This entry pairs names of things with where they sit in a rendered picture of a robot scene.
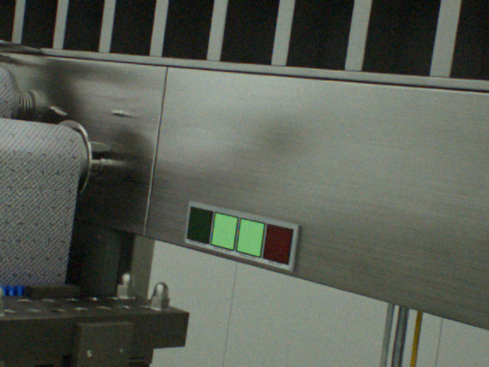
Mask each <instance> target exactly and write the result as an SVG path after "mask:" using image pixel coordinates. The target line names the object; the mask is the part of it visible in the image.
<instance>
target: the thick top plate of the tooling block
mask: <svg viewBox="0 0 489 367"><path fill-rule="evenodd" d="M134 295H135V296H136V298H134V299H126V298H120V297H116V296H115V293H101V294H92V295H79V296H78V297H67V298H30V297H27V296H24V295H4V296H3V313H4V317H0V360H11V359H24V358H37V357H50V356H63V355H71V349H72V342H73V336H74V329H75V324H76V323H95V322H116V321H127V322H130V323H133V324H134V326H133V339H132V345H131V351H140V350H153V349H166V348H179V347H185V345H186V338H187V331H188V325H189V314H190V313H189V312H186V311H183V310H181V309H178V308H173V307H171V306H170V311H158V310H154V309H150V308H148V306H149V305H150V301H151V299H149V298H146V297H143V296H141V295H137V294H134Z"/></svg>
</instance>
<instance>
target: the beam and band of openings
mask: <svg viewBox="0 0 489 367"><path fill-rule="evenodd" d="M0 40H2V41H7V42H12V43H17V44H22V45H27V46H32V47H40V49H41V53H40V55H36V54H31V53H30V54H28V53H14V54H24V55H34V56H45V57H56V58H66V59H86V60H96V61H106V62H116V63H127V64H138V65H157V66H167V67H177V68H188V69H198V70H208V71H218V72H237V73H248V74H259V75H269V76H279V77H289V78H309V79H318V80H329V81H332V80H339V81H350V82H360V83H371V84H390V85H400V86H411V87H421V88H431V89H441V90H462V91H472V92H482V93H485V92H489V0H0Z"/></svg>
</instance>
